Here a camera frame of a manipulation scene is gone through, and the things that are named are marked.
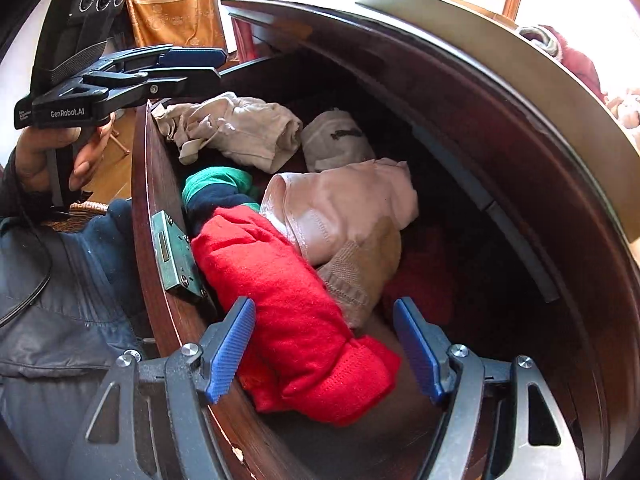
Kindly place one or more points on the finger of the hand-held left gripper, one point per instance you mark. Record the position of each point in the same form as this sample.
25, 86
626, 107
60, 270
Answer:
190, 56
165, 87

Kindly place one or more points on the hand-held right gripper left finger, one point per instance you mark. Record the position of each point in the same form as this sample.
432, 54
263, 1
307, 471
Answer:
232, 350

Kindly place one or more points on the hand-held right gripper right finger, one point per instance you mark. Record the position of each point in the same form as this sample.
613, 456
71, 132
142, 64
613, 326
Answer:
417, 350

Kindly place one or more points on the beige sock pair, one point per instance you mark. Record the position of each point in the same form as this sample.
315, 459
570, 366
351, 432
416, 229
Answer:
240, 130

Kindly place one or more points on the tan knit sock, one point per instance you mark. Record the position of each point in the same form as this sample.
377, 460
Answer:
365, 270

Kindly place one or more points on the wooden drawer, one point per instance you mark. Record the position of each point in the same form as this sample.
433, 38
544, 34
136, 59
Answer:
150, 185

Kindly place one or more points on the green and navy underwear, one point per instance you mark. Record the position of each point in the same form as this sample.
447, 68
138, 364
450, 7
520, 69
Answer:
215, 195

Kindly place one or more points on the pink sock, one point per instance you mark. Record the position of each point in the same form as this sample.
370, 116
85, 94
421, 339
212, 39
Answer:
345, 205

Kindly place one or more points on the person's left forearm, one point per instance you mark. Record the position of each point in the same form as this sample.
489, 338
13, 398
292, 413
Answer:
15, 190

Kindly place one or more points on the metal drawer lock plate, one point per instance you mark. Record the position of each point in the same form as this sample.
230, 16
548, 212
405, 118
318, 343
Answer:
175, 255

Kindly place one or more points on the person's left hand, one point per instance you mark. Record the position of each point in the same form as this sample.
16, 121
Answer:
35, 155

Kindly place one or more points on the person's dark blue jacket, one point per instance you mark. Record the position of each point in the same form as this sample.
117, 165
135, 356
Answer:
65, 300

